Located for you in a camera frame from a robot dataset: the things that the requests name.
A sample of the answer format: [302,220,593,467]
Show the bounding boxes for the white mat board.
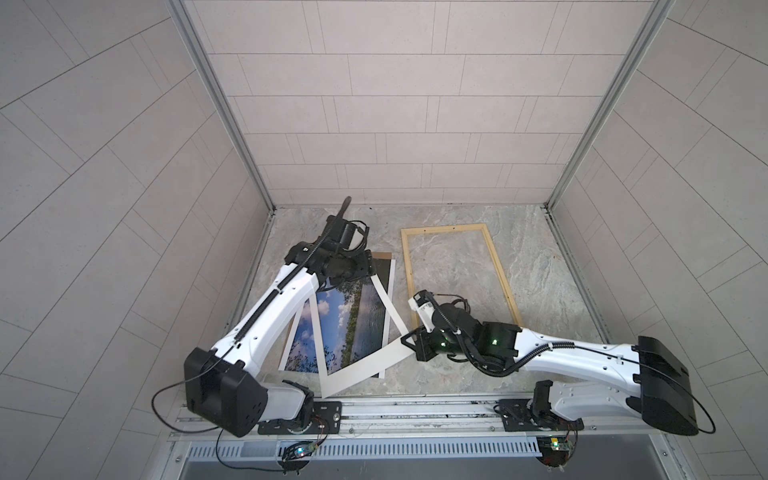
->
[316,275,414,399]

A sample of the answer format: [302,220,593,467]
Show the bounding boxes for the landscape photo print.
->
[279,277,390,374]

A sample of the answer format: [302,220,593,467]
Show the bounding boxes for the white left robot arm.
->
[183,214,374,437]

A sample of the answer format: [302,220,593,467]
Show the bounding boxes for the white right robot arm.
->
[401,291,702,436]

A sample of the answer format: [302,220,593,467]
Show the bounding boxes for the right green circuit board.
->
[536,437,578,468]

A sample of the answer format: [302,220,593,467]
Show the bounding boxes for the green circuit board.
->
[278,441,319,472]
[536,437,578,468]

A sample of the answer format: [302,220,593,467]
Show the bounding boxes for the left green circuit board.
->
[278,441,319,472]

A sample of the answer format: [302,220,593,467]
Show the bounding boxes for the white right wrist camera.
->
[409,292,435,332]

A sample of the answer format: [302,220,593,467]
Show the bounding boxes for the light wooden picture frame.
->
[401,223,524,327]

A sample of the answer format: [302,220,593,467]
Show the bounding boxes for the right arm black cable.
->
[419,290,718,436]

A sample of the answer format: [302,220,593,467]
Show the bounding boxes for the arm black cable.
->
[151,196,370,472]
[419,290,718,436]

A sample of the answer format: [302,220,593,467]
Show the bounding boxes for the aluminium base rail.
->
[169,394,672,464]

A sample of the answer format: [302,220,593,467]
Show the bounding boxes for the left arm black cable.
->
[151,196,370,472]

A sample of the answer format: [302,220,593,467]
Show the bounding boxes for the aluminium corner post left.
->
[167,0,276,216]

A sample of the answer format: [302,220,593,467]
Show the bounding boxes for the aluminium corner post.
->
[544,0,675,214]
[167,0,276,216]

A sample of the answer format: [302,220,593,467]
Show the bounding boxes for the aluminium corner post right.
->
[544,0,675,214]

